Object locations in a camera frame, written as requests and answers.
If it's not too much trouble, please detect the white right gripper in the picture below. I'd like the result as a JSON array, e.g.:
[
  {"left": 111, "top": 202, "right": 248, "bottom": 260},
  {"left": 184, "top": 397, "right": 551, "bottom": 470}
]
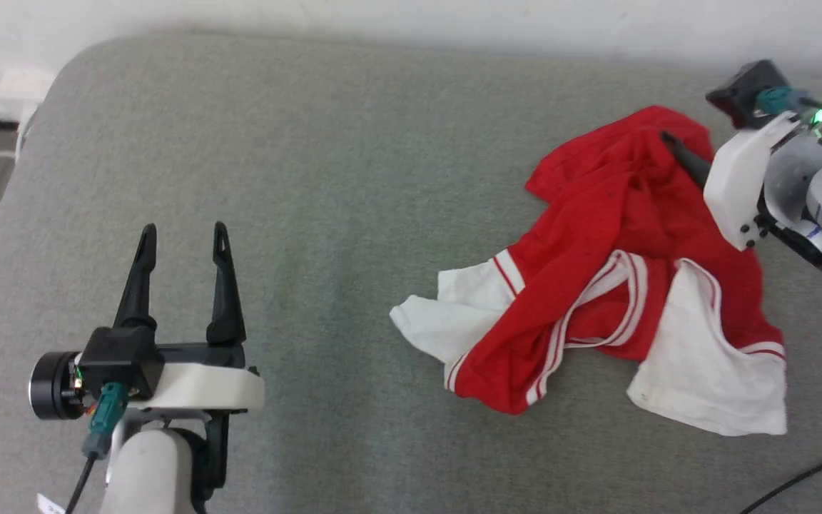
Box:
[{"left": 659, "top": 74, "right": 822, "bottom": 252}]

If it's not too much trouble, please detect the red and white jersey shirt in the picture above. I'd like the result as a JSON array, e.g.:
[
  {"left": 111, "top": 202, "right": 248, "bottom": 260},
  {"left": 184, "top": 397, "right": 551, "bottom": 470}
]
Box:
[{"left": 389, "top": 105, "right": 789, "bottom": 438}]

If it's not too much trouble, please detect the left teal plug black cable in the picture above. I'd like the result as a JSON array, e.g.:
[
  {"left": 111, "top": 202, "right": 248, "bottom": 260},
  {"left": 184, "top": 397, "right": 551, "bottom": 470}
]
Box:
[{"left": 64, "top": 381, "right": 129, "bottom": 514}]

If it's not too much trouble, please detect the right teal plug black cable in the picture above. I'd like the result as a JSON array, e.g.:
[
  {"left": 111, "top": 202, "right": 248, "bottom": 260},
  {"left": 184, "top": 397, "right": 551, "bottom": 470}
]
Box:
[{"left": 755, "top": 86, "right": 822, "bottom": 119}]

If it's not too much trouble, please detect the teal plug black cable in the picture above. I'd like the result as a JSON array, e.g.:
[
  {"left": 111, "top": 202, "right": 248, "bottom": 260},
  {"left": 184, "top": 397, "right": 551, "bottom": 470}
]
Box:
[
  {"left": 64, "top": 381, "right": 129, "bottom": 514},
  {"left": 755, "top": 86, "right": 822, "bottom": 119}
]

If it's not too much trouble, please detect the grey fabric sofa seat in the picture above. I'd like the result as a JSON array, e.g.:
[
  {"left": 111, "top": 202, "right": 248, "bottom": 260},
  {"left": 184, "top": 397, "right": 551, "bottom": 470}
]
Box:
[{"left": 0, "top": 31, "right": 822, "bottom": 514}]

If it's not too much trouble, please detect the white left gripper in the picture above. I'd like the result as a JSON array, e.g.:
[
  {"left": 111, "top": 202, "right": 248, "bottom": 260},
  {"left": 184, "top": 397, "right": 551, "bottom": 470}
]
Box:
[{"left": 29, "top": 221, "right": 266, "bottom": 502}]

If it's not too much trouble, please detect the thin black cable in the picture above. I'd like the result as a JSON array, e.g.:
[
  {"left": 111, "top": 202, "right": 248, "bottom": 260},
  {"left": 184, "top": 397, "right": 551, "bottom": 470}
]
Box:
[{"left": 738, "top": 447, "right": 822, "bottom": 514}]

